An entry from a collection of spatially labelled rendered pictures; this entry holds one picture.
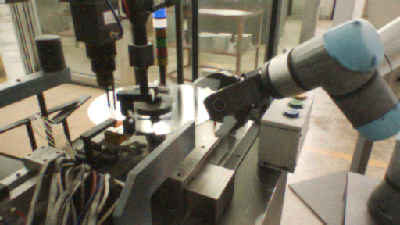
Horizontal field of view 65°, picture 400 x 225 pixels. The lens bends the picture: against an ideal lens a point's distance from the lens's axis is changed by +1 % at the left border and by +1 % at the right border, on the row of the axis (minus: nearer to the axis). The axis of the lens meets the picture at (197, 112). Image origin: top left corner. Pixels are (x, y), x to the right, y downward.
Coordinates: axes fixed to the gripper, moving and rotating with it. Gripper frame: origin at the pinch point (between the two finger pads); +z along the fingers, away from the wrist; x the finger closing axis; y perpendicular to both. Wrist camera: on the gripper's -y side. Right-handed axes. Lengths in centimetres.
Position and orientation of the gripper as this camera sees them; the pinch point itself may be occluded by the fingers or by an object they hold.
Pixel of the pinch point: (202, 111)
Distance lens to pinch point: 67.7
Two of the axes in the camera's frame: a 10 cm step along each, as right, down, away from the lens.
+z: -5.9, 2.5, 7.7
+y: 7.1, -3.0, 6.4
